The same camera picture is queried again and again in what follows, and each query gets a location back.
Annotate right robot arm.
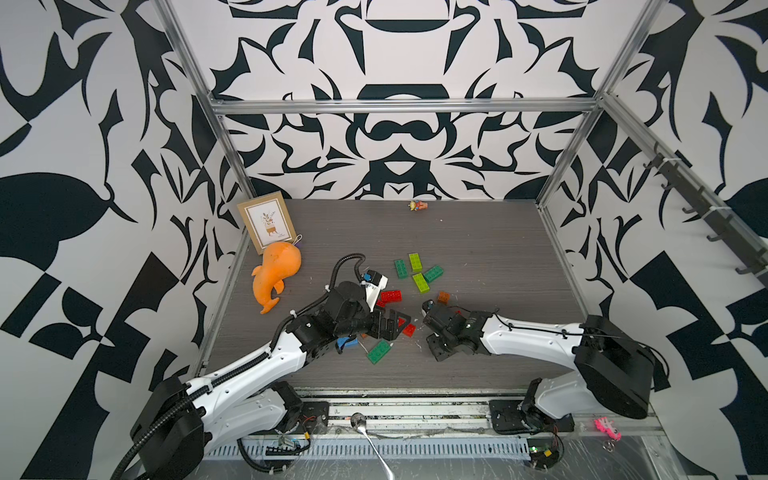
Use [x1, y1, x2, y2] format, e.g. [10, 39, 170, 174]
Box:
[422, 300, 665, 435]

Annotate pink clip toy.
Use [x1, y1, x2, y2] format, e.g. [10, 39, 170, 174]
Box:
[594, 417, 622, 442]

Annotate small toy figure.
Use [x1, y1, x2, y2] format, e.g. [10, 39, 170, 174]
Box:
[409, 201, 428, 211]

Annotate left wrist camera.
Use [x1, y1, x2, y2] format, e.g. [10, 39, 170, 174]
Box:
[361, 270, 388, 311]

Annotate orange whale plush toy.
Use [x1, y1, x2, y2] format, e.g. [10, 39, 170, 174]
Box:
[251, 242, 302, 315]

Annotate lime lego brick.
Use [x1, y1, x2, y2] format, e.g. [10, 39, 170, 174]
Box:
[412, 273, 430, 294]
[408, 253, 423, 273]

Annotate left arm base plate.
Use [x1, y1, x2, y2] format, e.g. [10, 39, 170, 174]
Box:
[273, 401, 330, 434]

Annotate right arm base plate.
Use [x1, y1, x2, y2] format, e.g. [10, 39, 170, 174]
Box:
[489, 400, 575, 435]

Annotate red lego brick top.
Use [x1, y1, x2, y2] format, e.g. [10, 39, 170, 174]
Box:
[380, 290, 403, 304]

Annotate dark green lego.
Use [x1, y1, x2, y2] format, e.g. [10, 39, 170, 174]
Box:
[423, 265, 444, 283]
[367, 340, 392, 365]
[394, 259, 409, 279]

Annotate blue lego brick lower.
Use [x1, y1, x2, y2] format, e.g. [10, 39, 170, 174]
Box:
[336, 337, 359, 351]

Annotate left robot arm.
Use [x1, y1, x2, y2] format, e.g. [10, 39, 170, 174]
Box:
[111, 253, 399, 479]

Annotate wall hook rack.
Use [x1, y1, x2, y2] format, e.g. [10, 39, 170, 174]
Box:
[644, 141, 767, 288]

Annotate metal spoon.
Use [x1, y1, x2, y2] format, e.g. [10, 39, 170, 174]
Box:
[350, 412, 395, 480]

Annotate framed plant picture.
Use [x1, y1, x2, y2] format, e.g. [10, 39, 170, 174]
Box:
[237, 192, 298, 254]

